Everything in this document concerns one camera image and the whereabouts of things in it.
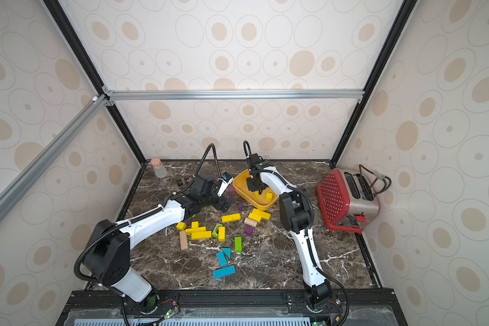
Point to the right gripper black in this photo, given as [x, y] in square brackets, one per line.
[259, 178]

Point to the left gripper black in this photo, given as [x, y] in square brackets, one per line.
[221, 204]

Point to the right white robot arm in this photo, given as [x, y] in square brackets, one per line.
[297, 217]

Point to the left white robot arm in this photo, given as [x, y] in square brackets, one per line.
[106, 258]

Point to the yellow blocks near bowl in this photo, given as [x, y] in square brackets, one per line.
[258, 215]

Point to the dark spice bottle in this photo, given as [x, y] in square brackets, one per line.
[183, 182]

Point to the natural wood cylinder block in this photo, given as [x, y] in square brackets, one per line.
[250, 222]

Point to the small yellow cube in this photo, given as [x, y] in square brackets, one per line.
[181, 226]

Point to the green rainbow arch block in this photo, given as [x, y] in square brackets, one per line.
[215, 233]

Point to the purple cube block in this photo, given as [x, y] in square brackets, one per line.
[249, 231]

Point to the small bottle pink cap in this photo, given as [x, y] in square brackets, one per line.
[158, 167]

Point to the natural wood long block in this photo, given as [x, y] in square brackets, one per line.
[183, 240]

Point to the green upright block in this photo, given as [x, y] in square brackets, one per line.
[238, 245]

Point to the small teal triangle block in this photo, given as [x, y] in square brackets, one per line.
[227, 252]

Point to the teal parallelogram block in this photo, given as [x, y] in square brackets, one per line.
[222, 259]

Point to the teal long block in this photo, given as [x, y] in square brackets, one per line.
[224, 272]

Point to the silver toaster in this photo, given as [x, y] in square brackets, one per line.
[363, 205]

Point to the aluminium crossbar rear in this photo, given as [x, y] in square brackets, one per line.
[227, 95]

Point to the aluminium crossbar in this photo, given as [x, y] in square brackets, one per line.
[227, 95]
[21, 185]

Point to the aluminium crossbar left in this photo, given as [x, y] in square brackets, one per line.
[21, 185]

